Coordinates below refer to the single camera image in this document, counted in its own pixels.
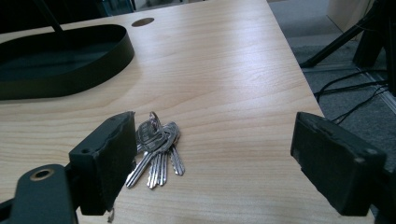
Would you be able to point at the black tripod stand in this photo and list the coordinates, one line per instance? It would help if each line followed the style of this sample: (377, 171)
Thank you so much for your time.
(336, 42)

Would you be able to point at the black slanted rod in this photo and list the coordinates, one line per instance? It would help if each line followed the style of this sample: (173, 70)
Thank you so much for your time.
(49, 17)

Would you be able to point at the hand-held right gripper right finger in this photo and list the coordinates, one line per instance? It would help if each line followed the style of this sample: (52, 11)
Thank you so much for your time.
(333, 161)

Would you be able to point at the black oval tray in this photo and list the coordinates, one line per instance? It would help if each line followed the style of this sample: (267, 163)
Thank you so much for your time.
(59, 59)

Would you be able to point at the silver key bunch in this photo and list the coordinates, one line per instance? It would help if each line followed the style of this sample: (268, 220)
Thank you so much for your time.
(157, 141)

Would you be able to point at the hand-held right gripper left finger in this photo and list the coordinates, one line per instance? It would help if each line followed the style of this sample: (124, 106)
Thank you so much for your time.
(102, 161)

